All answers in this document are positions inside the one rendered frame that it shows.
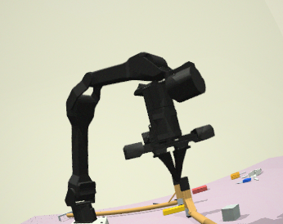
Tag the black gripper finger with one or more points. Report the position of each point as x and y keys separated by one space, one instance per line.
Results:
x=168 y=162
x=179 y=155

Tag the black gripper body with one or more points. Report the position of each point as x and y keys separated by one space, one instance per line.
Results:
x=165 y=127

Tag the red rectangular block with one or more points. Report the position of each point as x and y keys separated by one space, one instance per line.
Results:
x=199 y=189

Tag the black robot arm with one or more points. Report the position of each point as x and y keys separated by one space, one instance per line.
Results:
x=179 y=84

